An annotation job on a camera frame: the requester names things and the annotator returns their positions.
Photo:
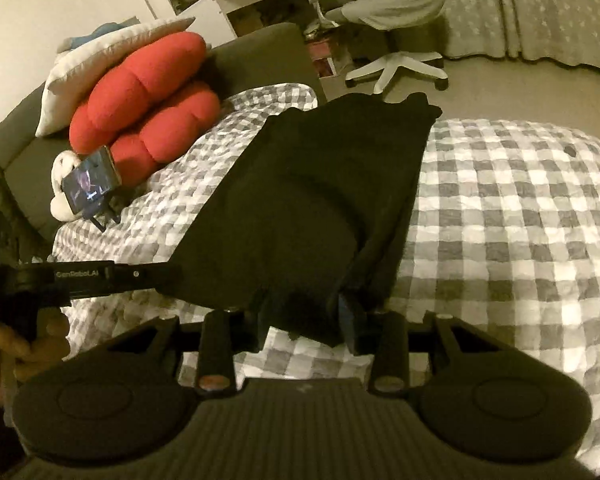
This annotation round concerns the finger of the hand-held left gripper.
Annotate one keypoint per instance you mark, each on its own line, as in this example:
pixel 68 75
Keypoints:
pixel 145 277

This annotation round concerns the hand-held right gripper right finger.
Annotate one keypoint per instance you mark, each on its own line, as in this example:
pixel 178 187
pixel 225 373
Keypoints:
pixel 349 322

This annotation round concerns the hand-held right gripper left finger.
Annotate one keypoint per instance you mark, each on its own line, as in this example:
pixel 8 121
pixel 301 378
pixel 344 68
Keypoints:
pixel 270 320

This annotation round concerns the black garment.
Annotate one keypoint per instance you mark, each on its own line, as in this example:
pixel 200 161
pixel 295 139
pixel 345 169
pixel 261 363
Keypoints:
pixel 305 210

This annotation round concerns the person's left hand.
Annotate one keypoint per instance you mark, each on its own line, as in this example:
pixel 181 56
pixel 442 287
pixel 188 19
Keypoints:
pixel 35 352

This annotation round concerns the blue phone stand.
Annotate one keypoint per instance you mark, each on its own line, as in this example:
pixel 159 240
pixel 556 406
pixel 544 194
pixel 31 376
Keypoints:
pixel 105 215

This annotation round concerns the white fluffy earmuffs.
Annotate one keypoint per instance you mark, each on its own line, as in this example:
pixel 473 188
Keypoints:
pixel 60 205

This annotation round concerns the smartphone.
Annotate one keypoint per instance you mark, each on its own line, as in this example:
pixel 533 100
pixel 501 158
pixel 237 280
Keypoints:
pixel 90 182

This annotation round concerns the red puffy cushion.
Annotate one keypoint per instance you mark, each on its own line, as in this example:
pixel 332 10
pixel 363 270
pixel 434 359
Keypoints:
pixel 140 80
pixel 170 130

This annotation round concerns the grey white checkered blanket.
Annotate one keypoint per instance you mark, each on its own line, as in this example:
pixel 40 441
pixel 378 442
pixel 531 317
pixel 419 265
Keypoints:
pixel 505 235

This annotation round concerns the white pillow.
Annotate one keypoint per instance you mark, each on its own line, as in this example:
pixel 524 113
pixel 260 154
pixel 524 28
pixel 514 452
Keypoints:
pixel 80 75

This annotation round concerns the grey sofa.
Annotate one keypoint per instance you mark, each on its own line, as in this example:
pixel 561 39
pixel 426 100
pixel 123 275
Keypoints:
pixel 260 55

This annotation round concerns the blue plush toy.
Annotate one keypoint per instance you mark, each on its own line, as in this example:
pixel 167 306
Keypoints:
pixel 105 30

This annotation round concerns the pink box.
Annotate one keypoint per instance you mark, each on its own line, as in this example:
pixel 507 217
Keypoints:
pixel 325 60

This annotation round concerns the white office chair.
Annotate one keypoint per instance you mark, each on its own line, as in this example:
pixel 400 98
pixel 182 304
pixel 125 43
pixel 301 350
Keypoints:
pixel 390 7

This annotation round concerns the pale patterned curtain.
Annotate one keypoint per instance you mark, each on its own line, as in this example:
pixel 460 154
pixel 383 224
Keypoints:
pixel 530 10

